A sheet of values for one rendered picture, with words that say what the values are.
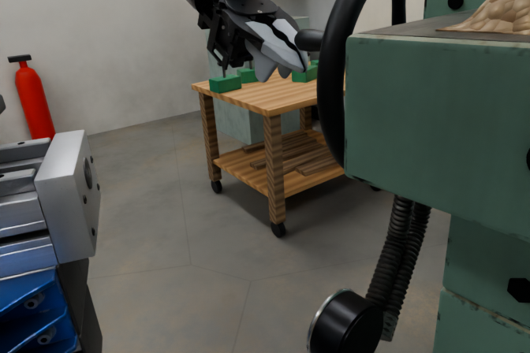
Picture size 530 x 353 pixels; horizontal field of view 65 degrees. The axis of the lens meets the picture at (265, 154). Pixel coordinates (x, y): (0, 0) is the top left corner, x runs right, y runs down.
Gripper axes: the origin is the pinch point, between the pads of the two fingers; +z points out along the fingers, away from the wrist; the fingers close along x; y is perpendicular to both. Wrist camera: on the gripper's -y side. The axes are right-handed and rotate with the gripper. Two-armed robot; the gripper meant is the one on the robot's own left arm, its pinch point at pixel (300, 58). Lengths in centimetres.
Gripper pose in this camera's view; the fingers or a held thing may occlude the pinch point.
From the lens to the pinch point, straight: 49.4
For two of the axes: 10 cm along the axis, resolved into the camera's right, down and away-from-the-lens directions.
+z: 5.5, 6.9, -4.8
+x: -7.9, 2.5, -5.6
